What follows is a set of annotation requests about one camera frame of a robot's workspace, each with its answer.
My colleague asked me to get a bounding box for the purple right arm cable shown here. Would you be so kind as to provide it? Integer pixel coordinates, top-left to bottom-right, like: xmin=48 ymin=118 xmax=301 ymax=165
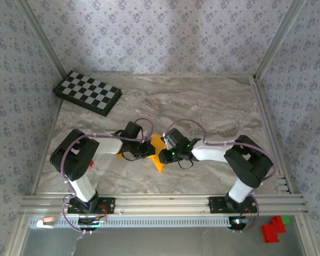
xmin=166 ymin=118 xmax=277 ymax=233

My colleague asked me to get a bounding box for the aluminium right corner post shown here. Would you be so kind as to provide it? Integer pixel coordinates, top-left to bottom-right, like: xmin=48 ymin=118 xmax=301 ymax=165
xmin=254 ymin=0 xmax=308 ymax=81

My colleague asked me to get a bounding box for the thin black right gripper cable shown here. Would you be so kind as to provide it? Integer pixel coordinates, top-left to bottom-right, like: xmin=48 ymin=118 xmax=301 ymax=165
xmin=177 ymin=158 xmax=194 ymax=170

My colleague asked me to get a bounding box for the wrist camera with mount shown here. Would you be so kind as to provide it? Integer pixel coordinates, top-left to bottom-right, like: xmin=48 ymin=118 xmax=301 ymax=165
xmin=162 ymin=128 xmax=189 ymax=149
xmin=122 ymin=121 xmax=144 ymax=141

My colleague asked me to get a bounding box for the aluminium corner post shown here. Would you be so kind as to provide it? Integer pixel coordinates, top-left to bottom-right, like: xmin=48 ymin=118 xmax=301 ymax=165
xmin=15 ymin=0 xmax=69 ymax=78
xmin=254 ymin=0 xmax=308 ymax=81

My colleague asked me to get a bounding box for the red toy brick stack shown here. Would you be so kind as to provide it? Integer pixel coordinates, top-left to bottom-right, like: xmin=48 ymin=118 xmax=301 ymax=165
xmin=261 ymin=215 xmax=287 ymax=244

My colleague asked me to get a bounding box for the aluminium left corner post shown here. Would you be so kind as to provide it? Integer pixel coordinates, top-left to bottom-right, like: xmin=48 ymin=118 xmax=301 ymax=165
xmin=15 ymin=0 xmax=69 ymax=78

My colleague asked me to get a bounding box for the thin black left gripper cable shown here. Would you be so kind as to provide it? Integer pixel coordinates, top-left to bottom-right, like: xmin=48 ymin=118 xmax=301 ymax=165
xmin=119 ymin=151 xmax=139 ymax=162

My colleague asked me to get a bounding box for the grey slotted cable duct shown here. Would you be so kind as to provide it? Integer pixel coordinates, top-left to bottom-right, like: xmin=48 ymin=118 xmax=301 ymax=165
xmin=29 ymin=215 xmax=247 ymax=229

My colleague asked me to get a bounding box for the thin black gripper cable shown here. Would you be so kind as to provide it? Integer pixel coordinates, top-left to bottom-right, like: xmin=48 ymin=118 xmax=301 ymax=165
xmin=177 ymin=158 xmax=194 ymax=170
xmin=119 ymin=151 xmax=139 ymax=162

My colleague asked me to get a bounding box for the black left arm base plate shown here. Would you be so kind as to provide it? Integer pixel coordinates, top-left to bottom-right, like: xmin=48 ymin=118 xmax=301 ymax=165
xmin=67 ymin=196 xmax=116 ymax=215

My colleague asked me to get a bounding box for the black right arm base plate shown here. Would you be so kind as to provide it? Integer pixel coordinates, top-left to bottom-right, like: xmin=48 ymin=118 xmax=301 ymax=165
xmin=208 ymin=196 xmax=258 ymax=215

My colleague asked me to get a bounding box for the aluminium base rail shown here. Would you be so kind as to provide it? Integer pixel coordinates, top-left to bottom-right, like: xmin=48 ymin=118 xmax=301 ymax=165
xmin=18 ymin=194 xmax=309 ymax=217

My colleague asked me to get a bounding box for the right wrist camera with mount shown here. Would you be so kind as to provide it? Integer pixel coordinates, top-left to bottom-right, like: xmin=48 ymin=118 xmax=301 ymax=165
xmin=162 ymin=128 xmax=189 ymax=149

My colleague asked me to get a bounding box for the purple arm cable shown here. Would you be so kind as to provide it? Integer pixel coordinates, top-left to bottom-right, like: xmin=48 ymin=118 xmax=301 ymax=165
xmin=166 ymin=118 xmax=277 ymax=233
xmin=61 ymin=117 xmax=157 ymax=236

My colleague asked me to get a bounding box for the pink and white small object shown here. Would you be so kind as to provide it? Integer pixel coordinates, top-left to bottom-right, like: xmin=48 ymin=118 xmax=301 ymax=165
xmin=36 ymin=217 xmax=56 ymax=229

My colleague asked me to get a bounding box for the aluminium right side rail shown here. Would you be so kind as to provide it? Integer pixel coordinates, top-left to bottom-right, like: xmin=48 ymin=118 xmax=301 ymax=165
xmin=252 ymin=76 xmax=294 ymax=194

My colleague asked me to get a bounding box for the black and grey checkerboard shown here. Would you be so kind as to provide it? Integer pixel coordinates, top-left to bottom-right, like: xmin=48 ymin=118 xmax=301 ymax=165
xmin=52 ymin=70 xmax=123 ymax=117

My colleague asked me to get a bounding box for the aluminium left side rail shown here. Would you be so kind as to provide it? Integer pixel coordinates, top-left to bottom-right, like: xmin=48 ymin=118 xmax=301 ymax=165
xmin=31 ymin=100 xmax=65 ymax=195

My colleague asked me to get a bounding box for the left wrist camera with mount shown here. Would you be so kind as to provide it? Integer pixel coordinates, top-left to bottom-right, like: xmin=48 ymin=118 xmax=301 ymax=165
xmin=122 ymin=121 xmax=144 ymax=141

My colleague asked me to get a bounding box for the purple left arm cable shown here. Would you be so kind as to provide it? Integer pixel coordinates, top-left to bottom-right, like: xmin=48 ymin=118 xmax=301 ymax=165
xmin=61 ymin=117 xmax=157 ymax=236

